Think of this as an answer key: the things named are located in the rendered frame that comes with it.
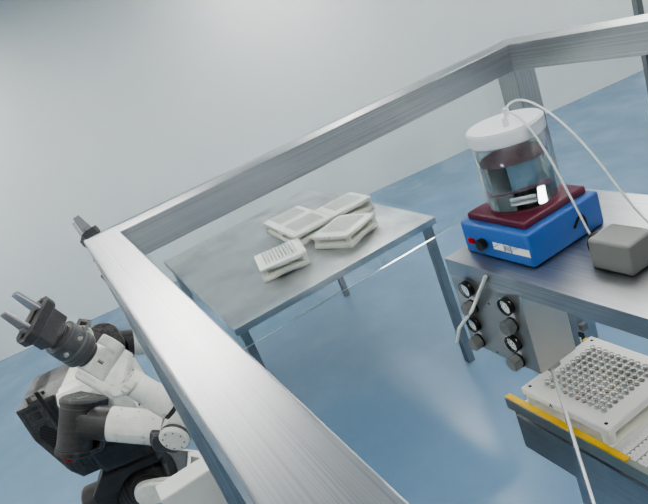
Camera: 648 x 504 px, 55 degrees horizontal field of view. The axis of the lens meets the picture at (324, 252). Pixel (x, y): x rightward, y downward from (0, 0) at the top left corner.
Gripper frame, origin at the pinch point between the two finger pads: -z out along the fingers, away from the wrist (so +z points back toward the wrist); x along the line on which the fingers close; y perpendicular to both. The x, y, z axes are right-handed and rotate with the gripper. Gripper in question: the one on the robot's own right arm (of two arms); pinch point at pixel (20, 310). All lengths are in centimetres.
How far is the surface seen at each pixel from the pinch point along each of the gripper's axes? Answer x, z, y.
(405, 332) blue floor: 146, 226, -33
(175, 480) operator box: -26, 36, 24
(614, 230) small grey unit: 10, 39, 116
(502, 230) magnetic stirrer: 17, 38, 96
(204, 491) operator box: -27, 40, 29
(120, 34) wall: 412, 55, -241
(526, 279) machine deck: 7, 42, 99
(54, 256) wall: 276, 153, -375
